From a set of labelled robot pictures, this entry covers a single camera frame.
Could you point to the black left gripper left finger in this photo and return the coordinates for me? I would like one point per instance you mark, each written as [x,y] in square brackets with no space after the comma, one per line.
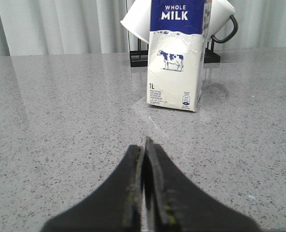
[115,206]

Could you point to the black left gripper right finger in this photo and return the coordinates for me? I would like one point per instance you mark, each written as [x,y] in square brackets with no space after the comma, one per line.
[175,204]

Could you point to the whole milk carton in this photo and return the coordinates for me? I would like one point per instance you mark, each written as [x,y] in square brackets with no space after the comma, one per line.
[177,42]

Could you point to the white enamel mug left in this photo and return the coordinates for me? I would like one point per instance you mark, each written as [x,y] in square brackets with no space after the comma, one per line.
[138,19]

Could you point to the white enamel mug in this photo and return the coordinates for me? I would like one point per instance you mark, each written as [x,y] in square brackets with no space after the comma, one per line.
[138,19]
[221,12]

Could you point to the white enamel mug right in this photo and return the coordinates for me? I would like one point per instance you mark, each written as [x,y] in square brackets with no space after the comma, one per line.
[221,12]

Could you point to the pale curtain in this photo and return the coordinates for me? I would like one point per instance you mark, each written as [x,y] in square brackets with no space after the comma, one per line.
[55,27]

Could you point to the black wire mug rack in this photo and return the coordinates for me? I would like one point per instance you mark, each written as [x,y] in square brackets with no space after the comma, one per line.
[138,56]

